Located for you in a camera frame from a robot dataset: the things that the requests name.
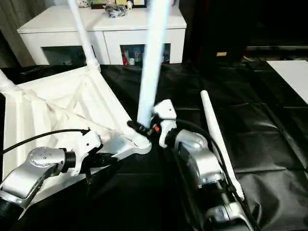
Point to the white plastic table top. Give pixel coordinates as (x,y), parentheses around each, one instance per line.
(60,101)

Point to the small yellow label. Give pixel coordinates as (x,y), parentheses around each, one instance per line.
(221,54)

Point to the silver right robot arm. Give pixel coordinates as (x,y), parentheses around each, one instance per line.
(204,163)

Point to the white cabinet with glass doors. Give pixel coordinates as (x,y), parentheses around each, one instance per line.
(60,21)

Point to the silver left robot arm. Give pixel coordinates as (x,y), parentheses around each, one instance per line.
(36,168)

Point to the floral patterned pot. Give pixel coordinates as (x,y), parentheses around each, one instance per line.
(84,3)

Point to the grey curtain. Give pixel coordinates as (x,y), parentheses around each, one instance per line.
(12,19)

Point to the black work mat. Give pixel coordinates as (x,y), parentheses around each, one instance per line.
(252,132)

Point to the white flat board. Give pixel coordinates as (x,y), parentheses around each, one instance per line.
(291,77)

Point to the black tangled bundle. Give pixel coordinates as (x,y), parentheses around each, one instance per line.
(116,10)

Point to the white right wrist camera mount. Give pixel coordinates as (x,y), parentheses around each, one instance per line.
(166,110)

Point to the white plastic table leg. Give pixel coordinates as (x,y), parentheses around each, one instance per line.
(83,36)
(151,60)
(6,81)
(214,125)

